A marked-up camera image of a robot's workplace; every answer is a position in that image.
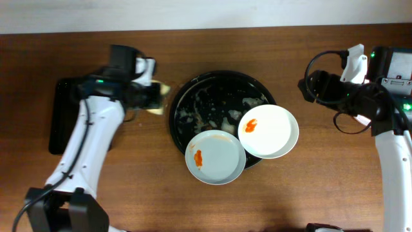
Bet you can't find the yellow sponge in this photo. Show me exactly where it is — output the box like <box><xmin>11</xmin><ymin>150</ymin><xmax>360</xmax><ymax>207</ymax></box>
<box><xmin>147</xmin><ymin>80</ymin><xmax>171</xmax><ymax>115</ymax></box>

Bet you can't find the white plate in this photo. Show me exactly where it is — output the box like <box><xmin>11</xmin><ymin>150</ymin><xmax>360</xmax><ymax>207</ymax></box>
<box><xmin>238</xmin><ymin>104</ymin><xmax>299</xmax><ymax>159</ymax></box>

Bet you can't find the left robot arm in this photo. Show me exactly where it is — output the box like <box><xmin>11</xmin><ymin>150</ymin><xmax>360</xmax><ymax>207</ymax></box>
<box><xmin>12</xmin><ymin>44</ymin><xmax>162</xmax><ymax>231</ymax></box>

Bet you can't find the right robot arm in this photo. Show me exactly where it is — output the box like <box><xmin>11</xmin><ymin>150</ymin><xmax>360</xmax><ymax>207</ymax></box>
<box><xmin>297</xmin><ymin>44</ymin><xmax>411</xmax><ymax>231</ymax></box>

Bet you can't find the black rectangular tray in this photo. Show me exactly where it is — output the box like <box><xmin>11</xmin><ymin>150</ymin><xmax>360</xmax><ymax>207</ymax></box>
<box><xmin>48</xmin><ymin>77</ymin><xmax>83</xmax><ymax>155</ymax></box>

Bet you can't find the black round tray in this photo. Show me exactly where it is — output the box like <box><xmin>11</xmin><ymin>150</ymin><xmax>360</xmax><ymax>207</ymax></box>
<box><xmin>169</xmin><ymin>70</ymin><xmax>276</xmax><ymax>153</ymax></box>

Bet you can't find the light blue plate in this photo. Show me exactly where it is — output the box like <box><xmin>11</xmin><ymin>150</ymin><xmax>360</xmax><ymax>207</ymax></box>
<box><xmin>185</xmin><ymin>130</ymin><xmax>247</xmax><ymax>185</ymax></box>

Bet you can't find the right black cable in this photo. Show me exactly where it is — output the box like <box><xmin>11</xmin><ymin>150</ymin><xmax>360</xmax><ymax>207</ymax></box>
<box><xmin>303</xmin><ymin>49</ymin><xmax>374</xmax><ymax>135</ymax></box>

